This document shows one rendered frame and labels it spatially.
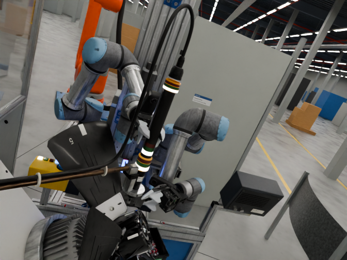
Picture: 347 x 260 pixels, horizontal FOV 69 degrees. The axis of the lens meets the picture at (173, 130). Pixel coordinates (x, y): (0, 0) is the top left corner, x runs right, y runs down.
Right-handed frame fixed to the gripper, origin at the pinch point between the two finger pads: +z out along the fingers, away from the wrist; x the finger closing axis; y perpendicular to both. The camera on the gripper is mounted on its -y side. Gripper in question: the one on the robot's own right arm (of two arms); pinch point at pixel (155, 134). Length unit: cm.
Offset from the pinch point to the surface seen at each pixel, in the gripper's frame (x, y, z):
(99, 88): -37, 97, -390
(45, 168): 25, 41, -39
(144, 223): -4.5, 27.2, 5.6
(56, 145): 24.5, 8.0, 0.3
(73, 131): 21.1, 5.5, -4.3
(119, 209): 4.2, 24.2, 3.5
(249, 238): -202, 149, -106
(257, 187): -72, 26, -21
